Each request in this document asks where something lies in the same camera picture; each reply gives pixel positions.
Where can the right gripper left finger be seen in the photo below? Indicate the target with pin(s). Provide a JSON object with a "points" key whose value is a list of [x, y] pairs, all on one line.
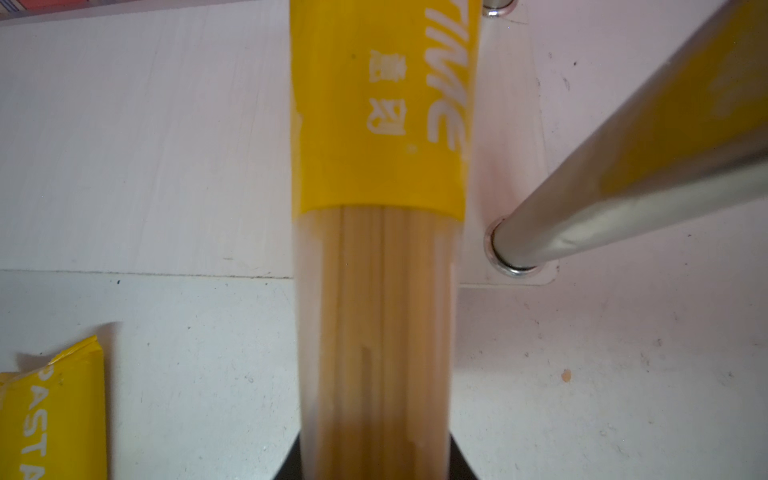
{"points": [[291, 468]]}

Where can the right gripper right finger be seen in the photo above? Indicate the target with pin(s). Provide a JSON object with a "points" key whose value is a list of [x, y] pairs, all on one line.
{"points": [[459, 468]]}

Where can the yellow Pastatime bag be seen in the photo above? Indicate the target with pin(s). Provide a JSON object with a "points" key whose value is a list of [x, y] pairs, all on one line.
{"points": [[53, 419], [381, 121]]}

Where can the white two-tier shelf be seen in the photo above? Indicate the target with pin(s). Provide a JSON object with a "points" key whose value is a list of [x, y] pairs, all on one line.
{"points": [[149, 138]]}

